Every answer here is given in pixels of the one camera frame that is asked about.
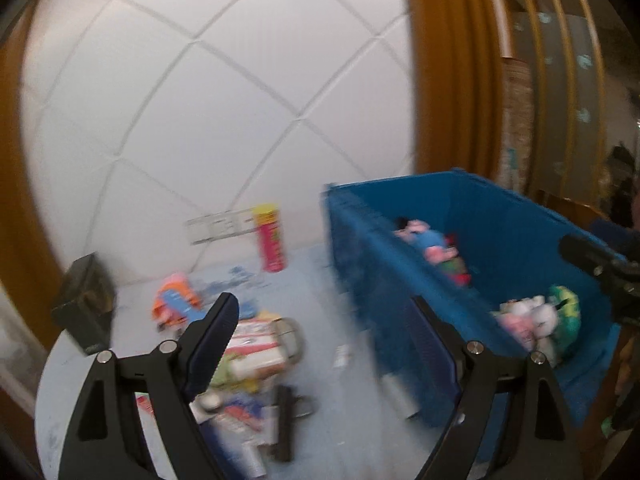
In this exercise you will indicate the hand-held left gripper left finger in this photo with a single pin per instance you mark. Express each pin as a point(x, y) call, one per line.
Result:
point(212, 345)

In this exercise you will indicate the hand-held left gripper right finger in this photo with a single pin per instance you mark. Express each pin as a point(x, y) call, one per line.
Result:
point(457, 355)

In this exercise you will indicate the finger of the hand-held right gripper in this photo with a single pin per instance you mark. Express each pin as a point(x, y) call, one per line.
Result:
point(582, 252)

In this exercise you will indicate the green wipes packet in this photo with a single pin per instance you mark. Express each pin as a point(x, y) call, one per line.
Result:
point(567, 320)

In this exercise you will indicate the pink pig plush toy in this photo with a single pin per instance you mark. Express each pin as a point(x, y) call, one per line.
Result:
point(515, 320)

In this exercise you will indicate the white dog plush toy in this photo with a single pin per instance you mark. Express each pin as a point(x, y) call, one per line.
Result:
point(542, 320)

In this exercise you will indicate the blue plastic crate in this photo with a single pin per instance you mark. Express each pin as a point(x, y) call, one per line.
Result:
point(500, 220)

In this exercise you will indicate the pink blue pig plush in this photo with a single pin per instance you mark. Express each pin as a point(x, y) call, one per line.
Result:
point(430, 245)

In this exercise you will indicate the green frog toy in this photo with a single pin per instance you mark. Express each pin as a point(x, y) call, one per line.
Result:
point(225, 370)

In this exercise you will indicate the flat pink white box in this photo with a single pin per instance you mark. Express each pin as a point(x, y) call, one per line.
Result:
point(250, 335)

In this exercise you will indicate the orange pink plush toy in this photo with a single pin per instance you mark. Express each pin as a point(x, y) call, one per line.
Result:
point(175, 300)

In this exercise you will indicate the grey paper roll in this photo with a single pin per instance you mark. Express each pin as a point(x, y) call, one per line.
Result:
point(400, 395)

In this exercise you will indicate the grey tape roll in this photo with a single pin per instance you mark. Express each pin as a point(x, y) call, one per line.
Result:
point(300, 340)

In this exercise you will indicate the dark grey spring clamp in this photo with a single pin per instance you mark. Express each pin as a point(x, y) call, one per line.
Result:
point(284, 425)

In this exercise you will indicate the blue floral tablecloth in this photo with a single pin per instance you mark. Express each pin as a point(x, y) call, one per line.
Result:
point(325, 350)

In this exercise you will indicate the pink chips can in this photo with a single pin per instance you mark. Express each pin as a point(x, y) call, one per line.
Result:
point(272, 245)

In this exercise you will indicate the black speaker box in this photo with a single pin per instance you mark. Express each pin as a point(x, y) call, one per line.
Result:
point(85, 300)

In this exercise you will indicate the beige patterned rolled mat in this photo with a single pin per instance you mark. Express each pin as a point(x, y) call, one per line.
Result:
point(517, 120)

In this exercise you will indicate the wooden slatted screen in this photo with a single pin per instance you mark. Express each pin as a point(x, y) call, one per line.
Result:
point(550, 60)

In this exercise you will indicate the wooden wall pillar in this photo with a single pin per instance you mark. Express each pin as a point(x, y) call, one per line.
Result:
point(25, 185)
point(450, 60)

